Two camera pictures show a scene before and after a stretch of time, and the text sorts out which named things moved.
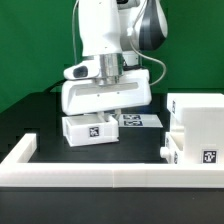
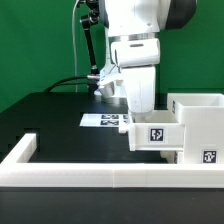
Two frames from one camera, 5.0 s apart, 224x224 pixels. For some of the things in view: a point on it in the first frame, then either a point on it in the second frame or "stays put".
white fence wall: x=17 y=172 stays put
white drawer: x=89 y=129 → x=156 y=130
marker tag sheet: x=138 y=121 → x=104 y=119
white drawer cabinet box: x=197 y=123 stays put
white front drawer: x=172 y=152 stays put
